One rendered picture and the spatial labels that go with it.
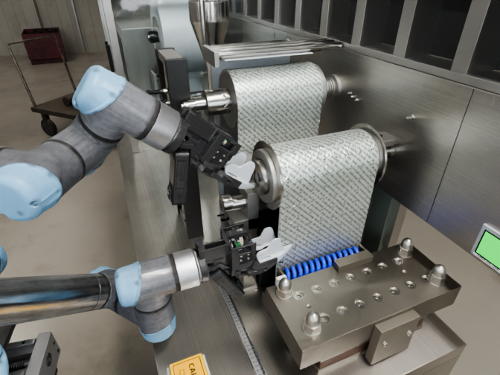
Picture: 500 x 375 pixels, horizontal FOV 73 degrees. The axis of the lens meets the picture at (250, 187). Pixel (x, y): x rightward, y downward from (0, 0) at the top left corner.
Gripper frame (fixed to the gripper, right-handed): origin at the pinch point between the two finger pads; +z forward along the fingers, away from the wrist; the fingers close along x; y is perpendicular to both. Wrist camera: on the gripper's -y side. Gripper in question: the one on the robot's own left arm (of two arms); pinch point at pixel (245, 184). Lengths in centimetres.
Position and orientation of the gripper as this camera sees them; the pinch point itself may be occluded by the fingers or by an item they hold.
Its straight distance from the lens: 71.3
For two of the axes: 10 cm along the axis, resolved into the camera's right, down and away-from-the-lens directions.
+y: 5.9, -7.8, -2.1
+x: -3.9, -5.0, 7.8
